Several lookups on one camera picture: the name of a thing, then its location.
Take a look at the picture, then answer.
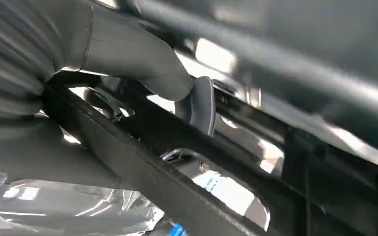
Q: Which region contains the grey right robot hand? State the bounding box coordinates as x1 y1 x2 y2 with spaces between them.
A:
0 1 217 190

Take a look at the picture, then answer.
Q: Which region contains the blue metal shelf rack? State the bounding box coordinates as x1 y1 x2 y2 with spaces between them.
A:
168 223 189 236

